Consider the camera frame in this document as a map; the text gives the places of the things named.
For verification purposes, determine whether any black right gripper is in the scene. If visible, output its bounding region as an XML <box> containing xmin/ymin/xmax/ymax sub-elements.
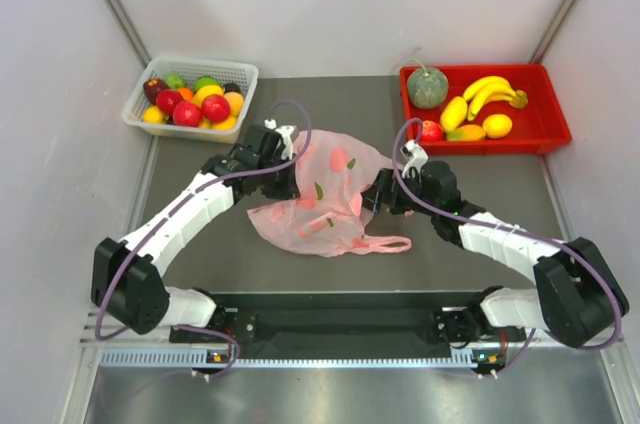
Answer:
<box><xmin>354</xmin><ymin>168</ymin><xmax>439</xmax><ymax>217</ymax></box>

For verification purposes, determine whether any pink translucent plastic bag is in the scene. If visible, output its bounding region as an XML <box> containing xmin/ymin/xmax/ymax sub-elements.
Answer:
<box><xmin>247</xmin><ymin>129</ymin><xmax>412</xmax><ymax>257</ymax></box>

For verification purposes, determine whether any green netted melon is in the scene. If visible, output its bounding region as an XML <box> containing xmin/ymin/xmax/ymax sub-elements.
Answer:
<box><xmin>406</xmin><ymin>46</ymin><xmax>449</xmax><ymax>110</ymax></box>

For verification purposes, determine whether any yellow banana bunch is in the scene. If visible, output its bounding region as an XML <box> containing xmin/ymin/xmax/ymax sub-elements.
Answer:
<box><xmin>462</xmin><ymin>76</ymin><xmax>529</xmax><ymax>122</ymax></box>

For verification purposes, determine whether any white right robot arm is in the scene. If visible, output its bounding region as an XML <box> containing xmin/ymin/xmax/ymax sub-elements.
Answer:
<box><xmin>362</xmin><ymin>161</ymin><xmax>629</xmax><ymax>350</ymax></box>

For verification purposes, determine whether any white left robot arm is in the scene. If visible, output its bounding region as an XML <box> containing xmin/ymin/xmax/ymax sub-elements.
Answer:
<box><xmin>91</xmin><ymin>119</ymin><xmax>298</xmax><ymax>341</ymax></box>

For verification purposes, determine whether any yellow fruit front in basket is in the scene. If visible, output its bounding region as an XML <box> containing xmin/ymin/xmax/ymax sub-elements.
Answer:
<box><xmin>211</xmin><ymin>116</ymin><xmax>237</xmax><ymax>131</ymax></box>

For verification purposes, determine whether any dark fruit back in basket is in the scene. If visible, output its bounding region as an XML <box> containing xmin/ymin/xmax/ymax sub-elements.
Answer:
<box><xmin>223</xmin><ymin>82</ymin><xmax>242</xmax><ymax>94</ymax></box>

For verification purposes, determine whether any dark red fruit in basket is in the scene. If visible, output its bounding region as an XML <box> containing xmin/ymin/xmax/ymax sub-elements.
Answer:
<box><xmin>142</xmin><ymin>78</ymin><xmax>170</xmax><ymax>105</ymax></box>

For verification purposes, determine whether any orange peach in basket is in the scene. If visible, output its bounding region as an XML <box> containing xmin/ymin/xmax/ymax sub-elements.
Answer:
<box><xmin>223</xmin><ymin>92</ymin><xmax>245</xmax><ymax>118</ymax></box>

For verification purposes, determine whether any red apple right in basket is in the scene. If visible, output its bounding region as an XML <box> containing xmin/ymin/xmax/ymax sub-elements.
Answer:
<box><xmin>201</xmin><ymin>94</ymin><xmax>231</xmax><ymax>123</ymax></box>

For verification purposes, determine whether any red apple in basket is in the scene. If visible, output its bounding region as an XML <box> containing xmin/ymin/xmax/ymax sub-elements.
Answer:
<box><xmin>155</xmin><ymin>89</ymin><xmax>183</xmax><ymax>116</ymax></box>
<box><xmin>201</xmin><ymin>94</ymin><xmax>231</xmax><ymax>123</ymax></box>
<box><xmin>172</xmin><ymin>100</ymin><xmax>202</xmax><ymax>127</ymax></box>

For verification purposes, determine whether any white perforated plastic basket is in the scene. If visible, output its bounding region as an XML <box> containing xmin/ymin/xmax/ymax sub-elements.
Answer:
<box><xmin>122</xmin><ymin>58</ymin><xmax>259</xmax><ymax>144</ymax></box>

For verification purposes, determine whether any yellow banana in basket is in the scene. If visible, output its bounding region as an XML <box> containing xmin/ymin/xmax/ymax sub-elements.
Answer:
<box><xmin>191</xmin><ymin>85</ymin><xmax>224</xmax><ymax>107</ymax></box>

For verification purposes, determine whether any red apple middle in basket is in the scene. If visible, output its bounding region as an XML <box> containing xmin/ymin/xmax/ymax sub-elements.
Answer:
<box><xmin>172</xmin><ymin>100</ymin><xmax>202</xmax><ymax>127</ymax></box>

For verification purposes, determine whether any red apple in tray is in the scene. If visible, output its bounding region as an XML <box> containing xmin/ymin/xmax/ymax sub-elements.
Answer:
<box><xmin>419</xmin><ymin>120</ymin><xmax>445</xmax><ymax>143</ymax></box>

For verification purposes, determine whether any green apple in basket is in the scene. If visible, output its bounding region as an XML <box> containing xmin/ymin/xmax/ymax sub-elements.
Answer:
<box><xmin>194</xmin><ymin>76</ymin><xmax>220</xmax><ymax>92</ymax></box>

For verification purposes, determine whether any small orange in basket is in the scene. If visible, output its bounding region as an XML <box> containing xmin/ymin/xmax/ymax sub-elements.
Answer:
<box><xmin>177</xmin><ymin>87</ymin><xmax>194</xmax><ymax>101</ymax></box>

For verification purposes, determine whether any red apple left in basket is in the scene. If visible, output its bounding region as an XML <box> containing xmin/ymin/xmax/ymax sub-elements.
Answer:
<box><xmin>155</xmin><ymin>89</ymin><xmax>183</xmax><ymax>116</ymax></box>

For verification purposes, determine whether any green lime in basket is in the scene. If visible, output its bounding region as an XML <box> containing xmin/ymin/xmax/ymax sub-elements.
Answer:
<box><xmin>164</xmin><ymin>73</ymin><xmax>188</xmax><ymax>89</ymax></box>

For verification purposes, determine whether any orange green mango in tray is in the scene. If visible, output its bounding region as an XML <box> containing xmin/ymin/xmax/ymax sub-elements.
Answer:
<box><xmin>446</xmin><ymin>124</ymin><xmax>486</xmax><ymax>142</ymax></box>

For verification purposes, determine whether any yellow lemon in basket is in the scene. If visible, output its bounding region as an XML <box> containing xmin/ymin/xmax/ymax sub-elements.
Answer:
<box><xmin>142</xmin><ymin>106</ymin><xmax>166</xmax><ymax>124</ymax></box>

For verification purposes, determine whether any yellow mango in tray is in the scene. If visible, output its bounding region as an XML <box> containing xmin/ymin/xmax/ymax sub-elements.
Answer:
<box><xmin>440</xmin><ymin>96</ymin><xmax>468</xmax><ymax>133</ymax></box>

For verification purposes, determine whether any yellow lemon in tray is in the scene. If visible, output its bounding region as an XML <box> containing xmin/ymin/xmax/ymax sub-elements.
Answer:
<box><xmin>482</xmin><ymin>114</ymin><xmax>513</xmax><ymax>139</ymax></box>

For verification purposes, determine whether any red plastic tray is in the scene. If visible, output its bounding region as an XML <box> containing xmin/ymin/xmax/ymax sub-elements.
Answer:
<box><xmin>424</xmin><ymin>64</ymin><xmax>571</xmax><ymax>156</ymax></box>

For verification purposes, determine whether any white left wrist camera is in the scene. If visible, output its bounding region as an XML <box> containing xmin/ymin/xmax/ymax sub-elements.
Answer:
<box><xmin>264</xmin><ymin>119</ymin><xmax>298</xmax><ymax>161</ymax></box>

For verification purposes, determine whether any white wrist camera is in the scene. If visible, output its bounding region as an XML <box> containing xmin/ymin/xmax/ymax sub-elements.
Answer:
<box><xmin>264</xmin><ymin>119</ymin><xmax>298</xmax><ymax>161</ymax></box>
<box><xmin>401</xmin><ymin>140</ymin><xmax>429</xmax><ymax>179</ymax></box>

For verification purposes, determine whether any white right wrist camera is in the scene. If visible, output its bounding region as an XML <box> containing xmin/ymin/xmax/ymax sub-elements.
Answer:
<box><xmin>401</xmin><ymin>140</ymin><xmax>429</xmax><ymax>179</ymax></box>

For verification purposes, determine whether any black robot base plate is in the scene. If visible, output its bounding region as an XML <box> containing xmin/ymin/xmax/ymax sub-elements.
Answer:
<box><xmin>168</xmin><ymin>292</ymin><xmax>534</xmax><ymax>348</ymax></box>

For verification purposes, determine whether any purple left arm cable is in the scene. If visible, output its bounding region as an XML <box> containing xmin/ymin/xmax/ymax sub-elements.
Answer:
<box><xmin>94</xmin><ymin>99</ymin><xmax>313</xmax><ymax>341</ymax></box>

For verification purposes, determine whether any grey slotted cable duct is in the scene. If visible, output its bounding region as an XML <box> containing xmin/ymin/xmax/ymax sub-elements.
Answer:
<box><xmin>99</xmin><ymin>346</ymin><xmax>506</xmax><ymax>370</ymax></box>

